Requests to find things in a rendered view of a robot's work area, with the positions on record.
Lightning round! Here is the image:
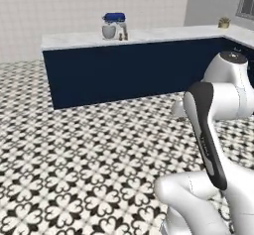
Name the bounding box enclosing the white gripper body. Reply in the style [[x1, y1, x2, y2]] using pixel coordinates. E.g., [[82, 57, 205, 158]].
[[171, 98, 189, 120]]

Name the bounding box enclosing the navy blue kitchen counter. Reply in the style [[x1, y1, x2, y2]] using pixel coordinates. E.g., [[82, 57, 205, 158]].
[[41, 24, 254, 111]]

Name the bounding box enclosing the small potted plant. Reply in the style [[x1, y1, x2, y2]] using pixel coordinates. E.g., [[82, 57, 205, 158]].
[[217, 16, 232, 30]]

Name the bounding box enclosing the blue stand mixer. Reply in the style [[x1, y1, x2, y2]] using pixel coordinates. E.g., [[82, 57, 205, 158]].
[[101, 12, 129, 42]]

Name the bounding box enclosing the grey framed window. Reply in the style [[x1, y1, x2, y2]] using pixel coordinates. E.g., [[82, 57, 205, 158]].
[[235, 0, 254, 21]]

